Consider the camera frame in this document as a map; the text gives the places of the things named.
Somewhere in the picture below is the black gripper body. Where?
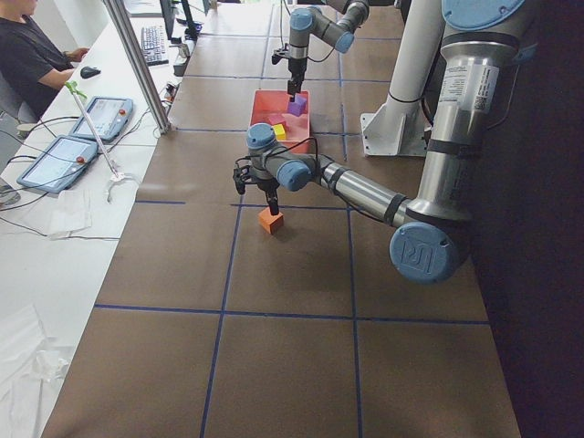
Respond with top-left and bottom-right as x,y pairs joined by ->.
233,162 -> 279,195
271,43 -> 308,82

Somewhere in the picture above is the purple foam cube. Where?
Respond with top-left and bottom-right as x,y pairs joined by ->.
287,94 -> 308,117

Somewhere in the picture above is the orange foam cube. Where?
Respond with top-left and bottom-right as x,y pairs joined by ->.
257,207 -> 285,235

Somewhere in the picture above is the red foam cube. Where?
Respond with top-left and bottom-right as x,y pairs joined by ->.
266,113 -> 287,128

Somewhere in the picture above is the yellow foam cube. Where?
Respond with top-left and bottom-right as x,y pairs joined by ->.
272,124 -> 287,141

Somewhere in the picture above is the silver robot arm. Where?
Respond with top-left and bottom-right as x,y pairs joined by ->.
272,0 -> 370,101
233,1 -> 541,284

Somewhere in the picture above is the pink plastic bin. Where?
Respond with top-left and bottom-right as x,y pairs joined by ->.
249,89 -> 310,147

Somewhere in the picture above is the black monitor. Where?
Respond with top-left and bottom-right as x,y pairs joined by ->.
159,0 -> 203,44

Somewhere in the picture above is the white grabber stick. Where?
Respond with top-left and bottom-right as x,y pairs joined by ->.
65,80 -> 141,203

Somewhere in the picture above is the far teach pendant tablet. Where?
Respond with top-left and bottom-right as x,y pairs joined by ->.
86,96 -> 133,144

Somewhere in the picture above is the teach pendant tablet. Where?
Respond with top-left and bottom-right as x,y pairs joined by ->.
16,135 -> 98,193
86,96 -> 133,144

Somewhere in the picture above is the black keyboard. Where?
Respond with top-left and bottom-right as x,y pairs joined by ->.
141,26 -> 169,67

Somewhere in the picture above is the black computer mouse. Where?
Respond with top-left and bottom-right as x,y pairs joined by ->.
80,67 -> 101,79

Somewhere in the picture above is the near teach pendant tablet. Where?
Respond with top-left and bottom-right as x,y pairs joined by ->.
16,135 -> 98,193

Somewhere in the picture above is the person in black shirt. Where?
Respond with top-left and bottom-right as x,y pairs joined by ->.
1,0 -> 89,118

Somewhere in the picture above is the white camera stand column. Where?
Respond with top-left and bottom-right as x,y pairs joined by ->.
360,0 -> 444,157

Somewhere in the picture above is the aluminium frame post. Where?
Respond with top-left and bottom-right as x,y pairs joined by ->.
104,0 -> 171,134

